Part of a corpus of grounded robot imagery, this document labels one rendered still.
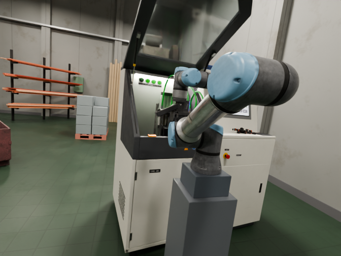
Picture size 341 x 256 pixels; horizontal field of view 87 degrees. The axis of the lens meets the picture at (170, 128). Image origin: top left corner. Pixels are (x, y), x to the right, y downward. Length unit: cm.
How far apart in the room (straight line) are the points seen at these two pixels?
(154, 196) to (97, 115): 384
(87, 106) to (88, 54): 457
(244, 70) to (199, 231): 71
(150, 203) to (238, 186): 85
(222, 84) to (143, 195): 111
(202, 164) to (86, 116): 441
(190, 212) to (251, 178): 120
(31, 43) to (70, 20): 181
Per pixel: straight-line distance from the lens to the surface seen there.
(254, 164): 192
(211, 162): 85
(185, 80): 79
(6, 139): 350
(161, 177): 139
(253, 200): 211
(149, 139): 125
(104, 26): 950
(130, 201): 140
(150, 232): 161
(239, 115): 200
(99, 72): 911
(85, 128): 511
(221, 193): 91
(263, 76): 45
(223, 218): 95
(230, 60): 45
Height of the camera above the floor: 121
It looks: 8 degrees down
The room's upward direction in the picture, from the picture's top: 6 degrees clockwise
